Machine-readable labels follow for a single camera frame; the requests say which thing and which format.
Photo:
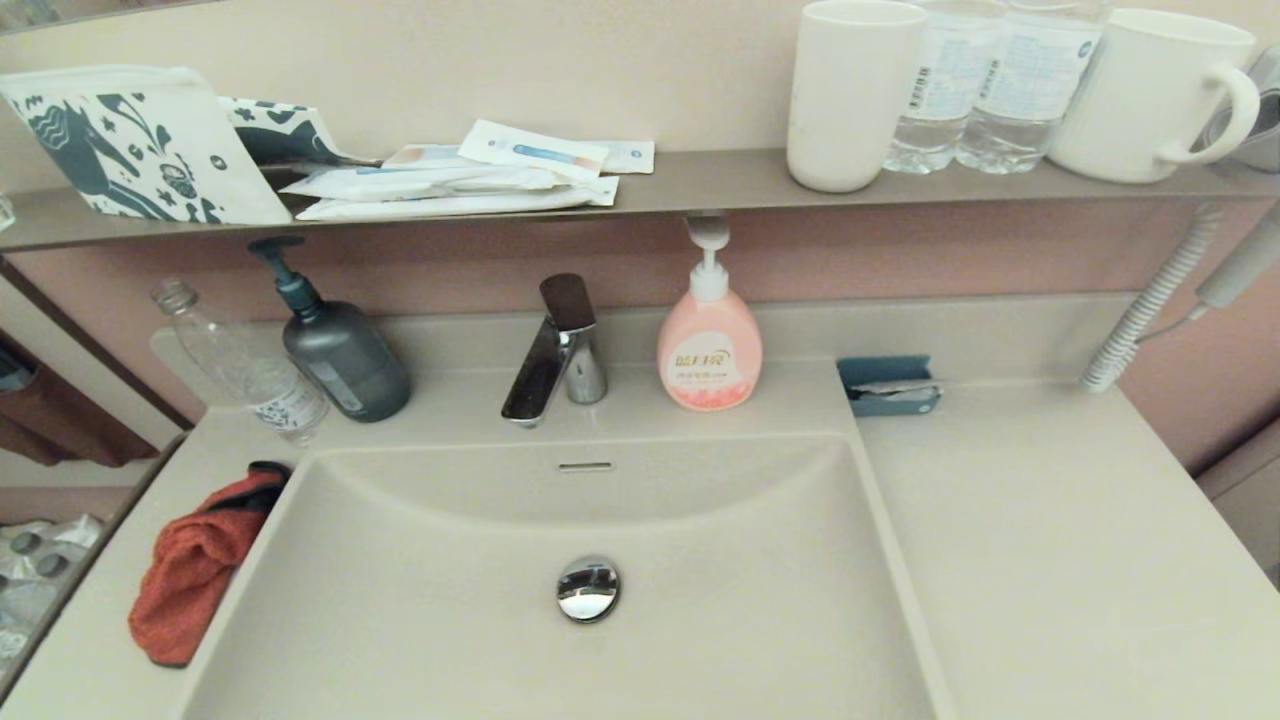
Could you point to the small white sachet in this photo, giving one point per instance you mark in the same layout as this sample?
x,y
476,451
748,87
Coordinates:
x,y
630,156

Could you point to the pink soap pump bottle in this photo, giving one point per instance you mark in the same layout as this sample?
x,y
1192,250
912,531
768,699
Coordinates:
x,y
710,352

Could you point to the chrome sink faucet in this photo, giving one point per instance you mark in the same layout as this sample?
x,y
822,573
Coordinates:
x,y
538,378

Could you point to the beige wash basin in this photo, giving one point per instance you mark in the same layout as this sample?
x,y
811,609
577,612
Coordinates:
x,y
400,600

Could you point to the grey wall shelf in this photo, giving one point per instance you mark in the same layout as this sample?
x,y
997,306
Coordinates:
x,y
700,183

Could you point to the brown fabric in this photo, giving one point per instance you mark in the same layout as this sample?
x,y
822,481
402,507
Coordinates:
x,y
70,425

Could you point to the chrome drain stopper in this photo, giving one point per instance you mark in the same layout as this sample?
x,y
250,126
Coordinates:
x,y
589,590

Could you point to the clear empty plastic bottle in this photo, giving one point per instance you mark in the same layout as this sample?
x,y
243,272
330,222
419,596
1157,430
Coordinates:
x,y
245,370

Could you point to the blue soap dish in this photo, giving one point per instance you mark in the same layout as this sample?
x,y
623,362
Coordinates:
x,y
885,368

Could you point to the white toothbrush packet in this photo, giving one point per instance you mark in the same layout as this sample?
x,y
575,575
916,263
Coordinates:
x,y
540,151

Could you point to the chrome dryer holder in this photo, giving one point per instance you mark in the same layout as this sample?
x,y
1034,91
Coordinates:
x,y
1268,140

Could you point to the white packet blue print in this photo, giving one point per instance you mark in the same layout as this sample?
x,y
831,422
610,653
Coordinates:
x,y
420,181

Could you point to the large patterned toiletry pouch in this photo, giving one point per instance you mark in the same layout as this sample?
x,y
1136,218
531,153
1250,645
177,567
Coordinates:
x,y
130,143

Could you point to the wall mirror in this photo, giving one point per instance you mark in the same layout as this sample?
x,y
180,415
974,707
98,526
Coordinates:
x,y
40,8

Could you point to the small patterned toiletry pouch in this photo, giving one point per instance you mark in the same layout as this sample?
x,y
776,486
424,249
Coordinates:
x,y
288,128

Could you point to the pinkish small packet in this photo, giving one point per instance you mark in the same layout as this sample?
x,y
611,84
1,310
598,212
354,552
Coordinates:
x,y
425,156

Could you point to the clear water bottle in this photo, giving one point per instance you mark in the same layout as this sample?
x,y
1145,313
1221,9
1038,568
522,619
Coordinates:
x,y
1030,90
935,90

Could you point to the orange cleaning cloth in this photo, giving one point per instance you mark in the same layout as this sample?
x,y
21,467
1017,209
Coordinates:
x,y
195,570

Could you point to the beige cabinet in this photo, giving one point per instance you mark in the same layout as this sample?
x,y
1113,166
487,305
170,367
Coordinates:
x,y
1250,490

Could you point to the clear drinking glass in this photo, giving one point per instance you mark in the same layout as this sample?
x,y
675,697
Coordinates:
x,y
5,210

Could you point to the dark grey pump bottle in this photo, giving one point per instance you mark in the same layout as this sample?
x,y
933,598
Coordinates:
x,y
348,362

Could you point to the grey hair dryer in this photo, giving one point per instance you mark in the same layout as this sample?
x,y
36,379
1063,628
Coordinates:
x,y
1240,265

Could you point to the large white flat packet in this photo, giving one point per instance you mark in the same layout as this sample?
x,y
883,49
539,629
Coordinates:
x,y
450,206

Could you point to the white ribbed mug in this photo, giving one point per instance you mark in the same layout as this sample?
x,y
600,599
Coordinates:
x,y
1130,100

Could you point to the white plastic tumbler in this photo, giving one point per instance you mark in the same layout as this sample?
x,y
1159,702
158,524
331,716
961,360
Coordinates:
x,y
850,100

